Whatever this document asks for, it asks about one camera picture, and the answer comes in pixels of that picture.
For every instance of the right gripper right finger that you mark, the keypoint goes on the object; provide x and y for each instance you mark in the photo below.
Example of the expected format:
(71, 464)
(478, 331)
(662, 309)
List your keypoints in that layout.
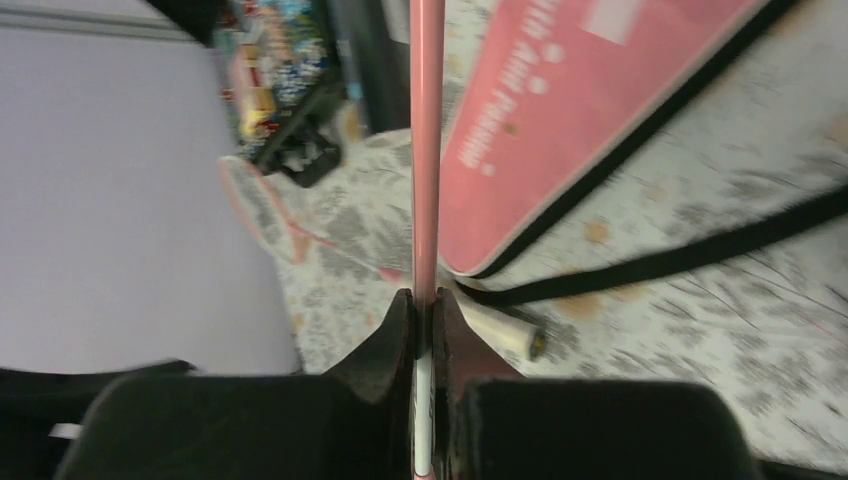
(494, 423)

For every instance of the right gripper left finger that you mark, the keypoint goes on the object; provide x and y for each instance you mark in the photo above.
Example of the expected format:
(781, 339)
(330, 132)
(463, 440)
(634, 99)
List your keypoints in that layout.
(350, 422)

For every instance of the pink racket bag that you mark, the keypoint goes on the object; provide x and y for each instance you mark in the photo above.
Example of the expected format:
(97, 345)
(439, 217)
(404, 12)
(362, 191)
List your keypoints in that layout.
(562, 95)

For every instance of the black shuttlecock tube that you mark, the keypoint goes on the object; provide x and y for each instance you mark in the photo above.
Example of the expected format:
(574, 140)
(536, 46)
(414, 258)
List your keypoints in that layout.
(381, 85)

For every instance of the pink racket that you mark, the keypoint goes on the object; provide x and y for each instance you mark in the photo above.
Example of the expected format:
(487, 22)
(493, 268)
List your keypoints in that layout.
(260, 207)
(427, 21)

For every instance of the black poker chip case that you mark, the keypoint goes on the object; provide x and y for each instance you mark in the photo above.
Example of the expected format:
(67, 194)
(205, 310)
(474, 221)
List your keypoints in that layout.
(280, 80)

